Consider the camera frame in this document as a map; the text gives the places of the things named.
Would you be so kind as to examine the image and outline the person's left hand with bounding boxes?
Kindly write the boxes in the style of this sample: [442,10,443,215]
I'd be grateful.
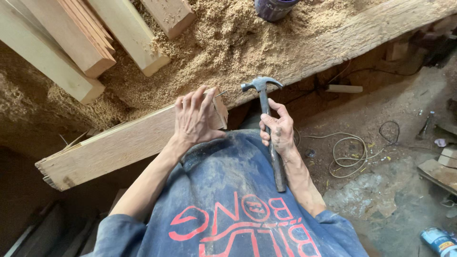
[171,85,228,152]

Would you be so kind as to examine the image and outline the person's right hand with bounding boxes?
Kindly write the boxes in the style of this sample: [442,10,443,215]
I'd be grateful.
[259,98,299,158]

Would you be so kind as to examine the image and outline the steel claw hammer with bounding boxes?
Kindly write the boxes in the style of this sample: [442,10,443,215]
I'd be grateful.
[241,76,288,193]

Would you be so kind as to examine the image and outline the long wooden board frame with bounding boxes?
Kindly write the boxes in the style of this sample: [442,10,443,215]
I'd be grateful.
[35,87,229,192]

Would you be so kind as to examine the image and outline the small pale wood offcut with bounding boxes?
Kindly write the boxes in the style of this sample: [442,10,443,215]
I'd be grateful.
[324,84,363,94]

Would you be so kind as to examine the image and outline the heap of sawdust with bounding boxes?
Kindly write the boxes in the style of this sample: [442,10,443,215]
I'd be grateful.
[0,0,390,133]

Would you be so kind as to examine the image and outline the blue printed shirt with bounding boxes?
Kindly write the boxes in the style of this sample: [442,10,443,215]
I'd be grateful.
[80,129,370,257]

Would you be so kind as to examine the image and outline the pale square wooden beam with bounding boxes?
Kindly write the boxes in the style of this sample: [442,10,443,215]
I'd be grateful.
[87,0,171,78]

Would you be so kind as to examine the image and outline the short reddish wooden block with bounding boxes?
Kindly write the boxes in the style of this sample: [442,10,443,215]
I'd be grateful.
[139,0,196,40]

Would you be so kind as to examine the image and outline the rough wooden workbench beam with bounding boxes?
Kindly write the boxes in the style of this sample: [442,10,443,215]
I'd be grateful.
[227,0,457,109]

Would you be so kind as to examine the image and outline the purple plastic bucket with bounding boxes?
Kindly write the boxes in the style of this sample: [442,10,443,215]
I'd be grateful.
[254,0,301,23]

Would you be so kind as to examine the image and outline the reddish wooden plank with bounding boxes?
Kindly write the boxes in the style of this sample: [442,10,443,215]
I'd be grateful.
[20,0,117,79]

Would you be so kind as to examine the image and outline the dusty hand tool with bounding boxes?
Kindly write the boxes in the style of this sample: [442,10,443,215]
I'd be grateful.
[416,111,437,140]

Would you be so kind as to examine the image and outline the bundle of thin wooden slats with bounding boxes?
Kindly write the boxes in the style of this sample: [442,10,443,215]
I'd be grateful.
[57,0,116,55]

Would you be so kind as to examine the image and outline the flat wooden scrap board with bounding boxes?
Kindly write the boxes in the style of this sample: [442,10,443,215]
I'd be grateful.
[417,158,457,196]

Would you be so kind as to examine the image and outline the small wooden scrap block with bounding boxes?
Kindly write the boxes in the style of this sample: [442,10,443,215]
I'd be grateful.
[437,147,457,169]

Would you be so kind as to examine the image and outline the wide pale wooden plank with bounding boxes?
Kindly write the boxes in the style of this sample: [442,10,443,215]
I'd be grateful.
[0,0,106,105]

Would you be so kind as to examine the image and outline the blue tin can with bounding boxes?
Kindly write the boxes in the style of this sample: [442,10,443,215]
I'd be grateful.
[419,226,457,257]

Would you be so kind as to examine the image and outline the grey dusty boards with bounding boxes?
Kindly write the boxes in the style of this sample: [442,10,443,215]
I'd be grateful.
[0,200,108,257]

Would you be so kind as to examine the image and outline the white coiled cable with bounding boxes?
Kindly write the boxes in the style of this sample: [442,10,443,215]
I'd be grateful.
[293,127,385,179]

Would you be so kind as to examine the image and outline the thin black cable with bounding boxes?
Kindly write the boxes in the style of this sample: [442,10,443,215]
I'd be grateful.
[378,120,401,145]

